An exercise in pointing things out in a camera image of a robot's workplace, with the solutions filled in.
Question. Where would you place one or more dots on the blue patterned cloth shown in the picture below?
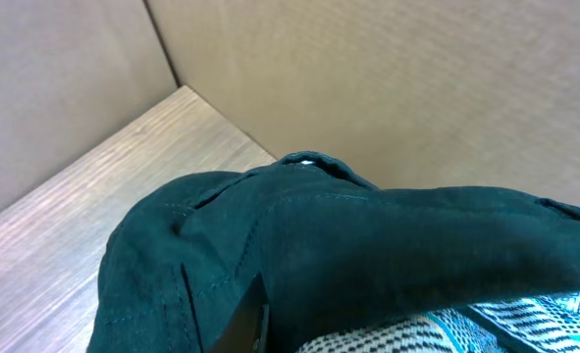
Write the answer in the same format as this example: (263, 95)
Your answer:
(549, 323)

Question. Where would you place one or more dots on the black shorts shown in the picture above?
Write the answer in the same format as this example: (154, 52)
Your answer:
(335, 253)

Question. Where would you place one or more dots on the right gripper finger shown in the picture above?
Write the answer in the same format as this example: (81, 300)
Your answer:
(247, 329)

